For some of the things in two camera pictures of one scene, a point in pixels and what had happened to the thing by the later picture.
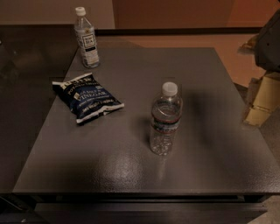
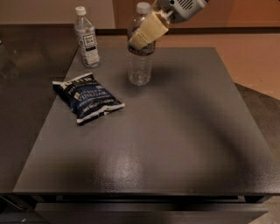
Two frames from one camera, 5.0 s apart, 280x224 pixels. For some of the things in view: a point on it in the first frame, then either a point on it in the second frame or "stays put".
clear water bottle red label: x=165 y=117 → x=140 y=61
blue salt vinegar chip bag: x=85 y=96 stays put
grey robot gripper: x=269 y=48 → x=184 y=10
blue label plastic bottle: x=87 y=38 stays put
